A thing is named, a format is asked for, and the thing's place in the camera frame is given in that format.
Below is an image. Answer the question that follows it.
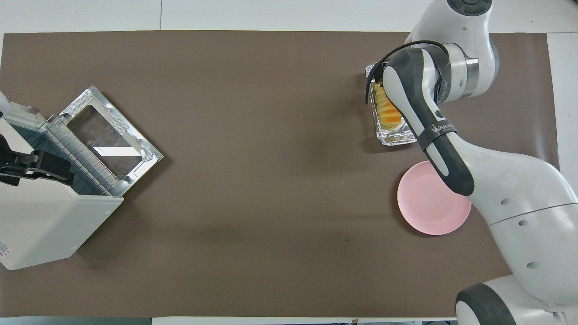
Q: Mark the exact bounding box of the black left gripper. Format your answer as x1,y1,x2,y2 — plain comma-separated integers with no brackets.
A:
0,135,75,187

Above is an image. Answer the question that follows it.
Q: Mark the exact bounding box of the silver foil baking tray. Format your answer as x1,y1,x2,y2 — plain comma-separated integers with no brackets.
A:
365,62,418,147

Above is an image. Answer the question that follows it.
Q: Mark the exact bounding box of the cream toaster oven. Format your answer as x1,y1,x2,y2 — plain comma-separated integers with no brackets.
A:
0,86,164,270

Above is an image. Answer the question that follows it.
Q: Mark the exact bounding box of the metal oven rack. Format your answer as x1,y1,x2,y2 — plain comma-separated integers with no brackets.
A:
38,115,125,197

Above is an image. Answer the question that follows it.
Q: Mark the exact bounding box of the glass oven door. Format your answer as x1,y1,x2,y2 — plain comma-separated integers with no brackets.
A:
58,86,164,198

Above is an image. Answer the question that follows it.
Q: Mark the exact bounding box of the brown table mat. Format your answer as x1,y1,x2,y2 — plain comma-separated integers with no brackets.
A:
0,30,560,318

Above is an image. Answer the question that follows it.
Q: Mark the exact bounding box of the pink round plate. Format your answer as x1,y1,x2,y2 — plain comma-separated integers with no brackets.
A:
397,160,472,236

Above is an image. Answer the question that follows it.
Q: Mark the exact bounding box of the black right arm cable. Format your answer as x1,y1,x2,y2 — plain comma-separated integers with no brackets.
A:
364,40,450,107

